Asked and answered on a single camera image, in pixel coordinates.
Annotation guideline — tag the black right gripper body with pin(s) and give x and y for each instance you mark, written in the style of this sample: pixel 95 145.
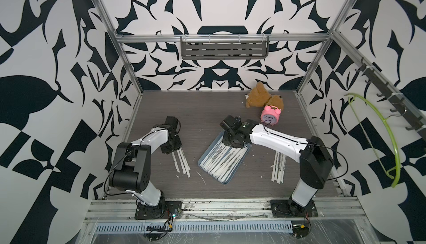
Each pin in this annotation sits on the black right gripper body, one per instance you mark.
pixel 228 139

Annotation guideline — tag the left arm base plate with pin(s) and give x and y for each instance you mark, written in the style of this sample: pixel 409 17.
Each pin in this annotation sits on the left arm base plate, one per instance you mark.
pixel 164 210

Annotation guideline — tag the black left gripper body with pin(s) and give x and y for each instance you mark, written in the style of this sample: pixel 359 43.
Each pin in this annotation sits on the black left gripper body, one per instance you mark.
pixel 173 146

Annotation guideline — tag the grey wall shelf rack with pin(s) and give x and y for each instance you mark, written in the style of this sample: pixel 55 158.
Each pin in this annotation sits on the grey wall shelf rack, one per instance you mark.
pixel 224 47

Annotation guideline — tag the green clothes hanger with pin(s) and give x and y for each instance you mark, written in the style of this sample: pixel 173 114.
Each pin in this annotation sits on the green clothes hanger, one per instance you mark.
pixel 380 154

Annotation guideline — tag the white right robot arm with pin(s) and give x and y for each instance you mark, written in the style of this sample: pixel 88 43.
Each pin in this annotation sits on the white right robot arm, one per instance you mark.
pixel 314 160

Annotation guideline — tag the blue storage tray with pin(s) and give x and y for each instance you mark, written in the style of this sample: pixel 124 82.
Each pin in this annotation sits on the blue storage tray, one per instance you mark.
pixel 217 139

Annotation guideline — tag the right pile wrapped straw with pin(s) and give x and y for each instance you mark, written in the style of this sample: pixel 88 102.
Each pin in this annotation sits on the right pile wrapped straw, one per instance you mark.
pixel 278 168

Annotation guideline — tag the brown teddy bear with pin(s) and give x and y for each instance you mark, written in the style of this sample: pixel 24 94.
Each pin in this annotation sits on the brown teddy bear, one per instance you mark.
pixel 260 97

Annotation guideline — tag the pile wrapped straw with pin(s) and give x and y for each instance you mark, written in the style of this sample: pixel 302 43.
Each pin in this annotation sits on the pile wrapped straw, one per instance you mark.
pixel 278 168
pixel 181 163

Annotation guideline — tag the white cable duct strip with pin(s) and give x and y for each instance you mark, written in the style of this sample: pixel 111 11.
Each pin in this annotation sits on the white cable duct strip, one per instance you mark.
pixel 180 227

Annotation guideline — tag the left pile wrapped straw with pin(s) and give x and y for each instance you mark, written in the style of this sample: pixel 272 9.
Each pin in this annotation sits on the left pile wrapped straw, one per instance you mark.
pixel 181 163

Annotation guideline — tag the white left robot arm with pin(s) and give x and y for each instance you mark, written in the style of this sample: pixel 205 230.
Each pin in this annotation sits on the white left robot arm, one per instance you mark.
pixel 131 169

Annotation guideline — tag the pink alarm clock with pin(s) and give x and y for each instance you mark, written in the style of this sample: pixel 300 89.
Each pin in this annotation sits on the pink alarm clock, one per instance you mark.
pixel 270 114

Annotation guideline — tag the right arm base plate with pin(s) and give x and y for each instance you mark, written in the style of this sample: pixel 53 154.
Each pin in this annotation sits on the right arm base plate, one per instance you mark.
pixel 288 208

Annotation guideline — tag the black wall hook rail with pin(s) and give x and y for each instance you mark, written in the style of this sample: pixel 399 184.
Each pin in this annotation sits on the black wall hook rail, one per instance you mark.
pixel 402 106

